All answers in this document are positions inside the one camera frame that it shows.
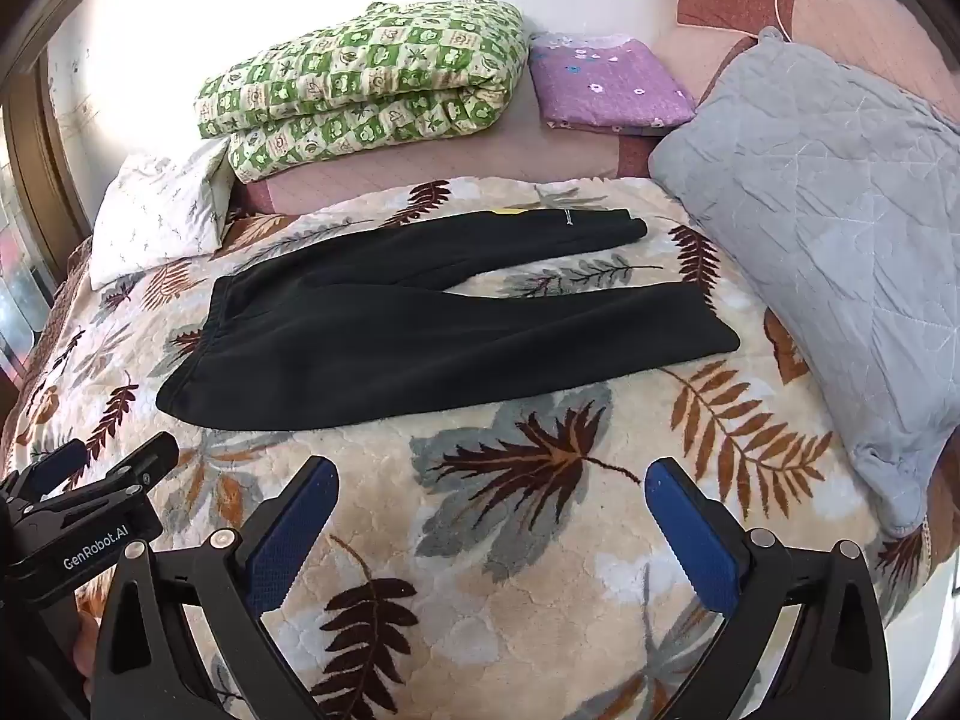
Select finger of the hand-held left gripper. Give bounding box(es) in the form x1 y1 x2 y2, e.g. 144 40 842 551
15 438 92 500
105 431 182 490

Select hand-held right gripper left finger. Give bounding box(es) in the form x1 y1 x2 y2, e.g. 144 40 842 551
90 456 340 720

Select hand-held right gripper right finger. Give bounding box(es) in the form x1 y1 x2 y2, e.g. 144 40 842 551
645 456 891 720

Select black pants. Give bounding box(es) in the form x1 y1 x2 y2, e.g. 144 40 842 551
156 208 740 433

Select person's left hand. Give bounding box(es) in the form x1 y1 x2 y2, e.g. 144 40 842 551
73 610 103 700

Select leaf print plush blanket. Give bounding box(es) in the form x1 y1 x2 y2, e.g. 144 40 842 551
0 176 931 720

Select white patterned pillow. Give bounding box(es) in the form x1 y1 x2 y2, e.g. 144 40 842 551
88 136 234 292

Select brown framed glass door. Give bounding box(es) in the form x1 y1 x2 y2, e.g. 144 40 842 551
0 37 95 398

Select grey quilted blanket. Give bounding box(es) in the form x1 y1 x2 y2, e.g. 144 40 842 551
648 25 960 538

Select pink bed sheet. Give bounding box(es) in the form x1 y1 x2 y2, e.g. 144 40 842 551
238 79 655 215

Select green checkered folded quilt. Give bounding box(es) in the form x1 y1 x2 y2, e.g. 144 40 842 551
195 0 530 185

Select purple floral folded blanket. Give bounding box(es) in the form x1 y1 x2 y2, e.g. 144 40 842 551
528 31 699 133

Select reddish brown padded headboard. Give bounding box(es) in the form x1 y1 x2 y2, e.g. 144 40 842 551
673 0 960 107

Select white cord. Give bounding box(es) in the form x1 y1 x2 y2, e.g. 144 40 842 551
771 0 809 43

